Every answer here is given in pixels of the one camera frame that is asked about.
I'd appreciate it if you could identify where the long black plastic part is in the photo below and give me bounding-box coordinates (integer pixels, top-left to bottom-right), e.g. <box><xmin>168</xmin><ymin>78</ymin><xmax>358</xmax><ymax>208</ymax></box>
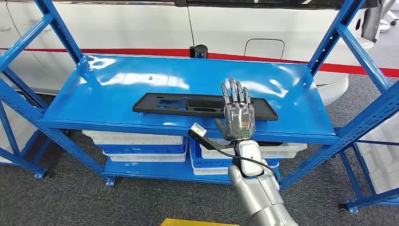
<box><xmin>132</xmin><ymin>92</ymin><xmax>279</xmax><ymax>121</ymax></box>

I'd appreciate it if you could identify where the blue metal shelf rack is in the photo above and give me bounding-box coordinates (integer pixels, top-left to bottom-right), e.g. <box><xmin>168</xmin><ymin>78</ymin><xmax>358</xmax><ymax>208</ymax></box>
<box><xmin>0</xmin><ymin>0</ymin><xmax>399</xmax><ymax>191</ymax></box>
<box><xmin>0</xmin><ymin>67</ymin><xmax>52</xmax><ymax>180</ymax></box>
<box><xmin>338</xmin><ymin>137</ymin><xmax>399</xmax><ymax>215</ymax></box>

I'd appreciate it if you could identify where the blue plastic bin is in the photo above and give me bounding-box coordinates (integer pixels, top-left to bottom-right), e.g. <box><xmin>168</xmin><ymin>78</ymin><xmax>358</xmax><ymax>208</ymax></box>
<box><xmin>189</xmin><ymin>137</ymin><xmax>280</xmax><ymax>170</ymax></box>
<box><xmin>97</xmin><ymin>138</ymin><xmax>190</xmax><ymax>156</ymax></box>

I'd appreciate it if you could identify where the black cylinder sensor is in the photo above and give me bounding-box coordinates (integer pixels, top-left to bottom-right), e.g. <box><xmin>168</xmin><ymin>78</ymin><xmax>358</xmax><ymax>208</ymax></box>
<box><xmin>189</xmin><ymin>44</ymin><xmax>209</xmax><ymax>59</ymax></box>

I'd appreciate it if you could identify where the white car with red stripe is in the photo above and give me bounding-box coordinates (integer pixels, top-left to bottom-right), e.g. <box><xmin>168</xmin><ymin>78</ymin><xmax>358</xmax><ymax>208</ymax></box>
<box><xmin>0</xmin><ymin>0</ymin><xmax>399</xmax><ymax>107</ymax></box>

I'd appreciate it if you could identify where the white plastic crate stack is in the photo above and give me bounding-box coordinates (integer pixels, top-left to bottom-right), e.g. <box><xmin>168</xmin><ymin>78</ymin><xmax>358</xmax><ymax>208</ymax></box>
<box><xmin>355</xmin><ymin>114</ymin><xmax>399</xmax><ymax>194</ymax></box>

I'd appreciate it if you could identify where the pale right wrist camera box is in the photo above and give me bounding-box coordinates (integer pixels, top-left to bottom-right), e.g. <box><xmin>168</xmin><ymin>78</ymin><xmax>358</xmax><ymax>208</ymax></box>
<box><xmin>190</xmin><ymin>122</ymin><xmax>207</xmax><ymax>138</ymax></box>

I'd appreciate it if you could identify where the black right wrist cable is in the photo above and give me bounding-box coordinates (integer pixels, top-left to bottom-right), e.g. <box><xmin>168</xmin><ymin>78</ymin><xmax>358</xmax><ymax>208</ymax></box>
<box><xmin>198</xmin><ymin>137</ymin><xmax>279</xmax><ymax>182</ymax></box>

